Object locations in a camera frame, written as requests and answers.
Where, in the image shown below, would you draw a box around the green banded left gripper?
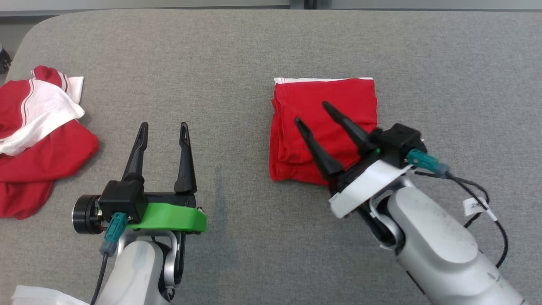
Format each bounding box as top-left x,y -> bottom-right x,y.
72,122 -> 208,288

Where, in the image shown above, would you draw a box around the grey partition post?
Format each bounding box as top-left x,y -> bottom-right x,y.
290,0 -> 332,10

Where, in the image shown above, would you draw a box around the white cable label tag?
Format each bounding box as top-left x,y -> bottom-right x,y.
463,197 -> 497,222

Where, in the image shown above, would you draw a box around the white translucent cable sleeve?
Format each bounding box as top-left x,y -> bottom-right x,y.
12,285 -> 90,305

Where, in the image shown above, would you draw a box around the left camera cable teal plug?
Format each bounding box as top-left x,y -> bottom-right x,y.
90,213 -> 128,305

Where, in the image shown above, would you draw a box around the black round object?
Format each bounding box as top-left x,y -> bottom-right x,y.
0,42 -> 12,75

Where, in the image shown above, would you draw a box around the camera cable teal plug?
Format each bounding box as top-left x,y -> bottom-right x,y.
407,149 -> 509,268
90,213 -> 128,305

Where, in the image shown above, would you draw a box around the red shirt white striped sleeves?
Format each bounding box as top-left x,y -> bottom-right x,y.
0,66 -> 100,220

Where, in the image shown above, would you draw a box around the right camera cable teal plug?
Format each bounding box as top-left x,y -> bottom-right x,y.
407,149 -> 509,268

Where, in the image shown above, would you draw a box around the red jersey with number print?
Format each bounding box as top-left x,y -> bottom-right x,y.
269,77 -> 378,187

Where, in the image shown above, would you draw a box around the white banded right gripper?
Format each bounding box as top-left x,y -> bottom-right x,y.
295,101 -> 413,250

